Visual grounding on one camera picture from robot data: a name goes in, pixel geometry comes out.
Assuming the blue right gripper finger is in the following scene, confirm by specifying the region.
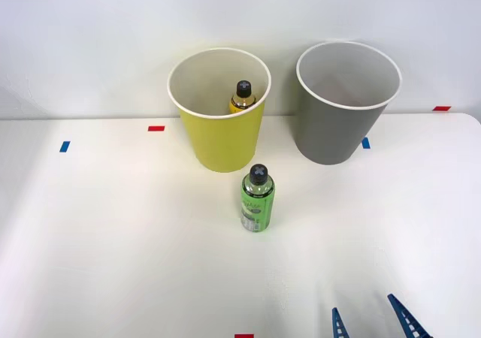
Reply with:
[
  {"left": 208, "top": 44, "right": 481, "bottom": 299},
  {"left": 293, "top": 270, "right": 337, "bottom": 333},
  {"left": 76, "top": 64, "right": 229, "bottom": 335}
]
[
  {"left": 331, "top": 307, "right": 349, "bottom": 338},
  {"left": 387, "top": 293, "right": 430, "bottom": 338}
]

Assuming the green bottle with black cap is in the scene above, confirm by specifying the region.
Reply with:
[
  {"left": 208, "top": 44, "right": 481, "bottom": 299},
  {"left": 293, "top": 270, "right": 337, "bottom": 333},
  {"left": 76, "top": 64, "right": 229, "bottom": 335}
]
[{"left": 239, "top": 163, "right": 277, "bottom": 233}]

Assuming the grey plastic bin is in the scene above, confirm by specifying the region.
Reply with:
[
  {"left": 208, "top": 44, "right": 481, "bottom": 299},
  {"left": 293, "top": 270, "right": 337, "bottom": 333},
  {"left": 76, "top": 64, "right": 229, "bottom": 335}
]
[{"left": 295, "top": 41, "right": 403, "bottom": 165}]

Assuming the yellow-green plastic bin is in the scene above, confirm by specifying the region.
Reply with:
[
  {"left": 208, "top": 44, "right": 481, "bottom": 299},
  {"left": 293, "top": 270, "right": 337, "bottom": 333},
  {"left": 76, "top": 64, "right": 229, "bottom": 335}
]
[{"left": 166, "top": 47, "right": 273, "bottom": 174}]

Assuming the yellow bottle with black cap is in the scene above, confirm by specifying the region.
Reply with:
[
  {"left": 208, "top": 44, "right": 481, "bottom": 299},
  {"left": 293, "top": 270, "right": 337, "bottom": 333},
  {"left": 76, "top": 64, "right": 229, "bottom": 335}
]
[{"left": 228, "top": 80, "right": 258, "bottom": 116}]

